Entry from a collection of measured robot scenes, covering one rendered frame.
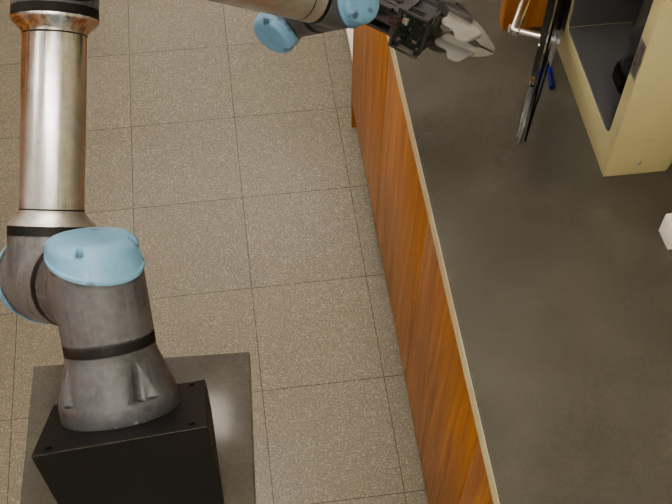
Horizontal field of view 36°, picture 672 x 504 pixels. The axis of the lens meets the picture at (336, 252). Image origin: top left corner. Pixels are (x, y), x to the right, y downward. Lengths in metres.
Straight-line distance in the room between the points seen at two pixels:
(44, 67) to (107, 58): 1.93
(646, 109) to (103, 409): 0.94
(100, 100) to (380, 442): 1.38
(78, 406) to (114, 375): 0.06
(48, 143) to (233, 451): 0.49
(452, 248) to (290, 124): 1.49
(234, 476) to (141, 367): 0.26
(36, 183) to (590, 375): 0.83
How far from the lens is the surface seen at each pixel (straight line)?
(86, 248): 1.27
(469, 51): 1.68
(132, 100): 3.20
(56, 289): 1.30
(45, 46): 1.42
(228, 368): 1.55
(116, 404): 1.29
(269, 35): 1.65
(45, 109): 1.41
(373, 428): 2.54
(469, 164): 1.78
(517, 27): 1.63
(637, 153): 1.78
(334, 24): 1.56
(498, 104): 1.88
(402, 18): 1.64
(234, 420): 1.51
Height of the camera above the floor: 2.30
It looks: 55 degrees down
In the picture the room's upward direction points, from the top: 1 degrees clockwise
